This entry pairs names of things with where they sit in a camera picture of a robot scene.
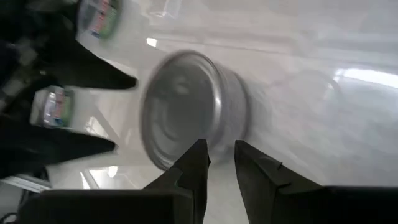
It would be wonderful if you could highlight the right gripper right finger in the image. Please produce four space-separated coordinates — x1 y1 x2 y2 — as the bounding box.
234 139 326 224

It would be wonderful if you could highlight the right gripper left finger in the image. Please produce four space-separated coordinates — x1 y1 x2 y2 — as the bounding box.
143 139 211 224

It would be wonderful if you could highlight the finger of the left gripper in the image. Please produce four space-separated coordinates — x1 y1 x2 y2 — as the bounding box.
40 40 137 90
0 116 116 178

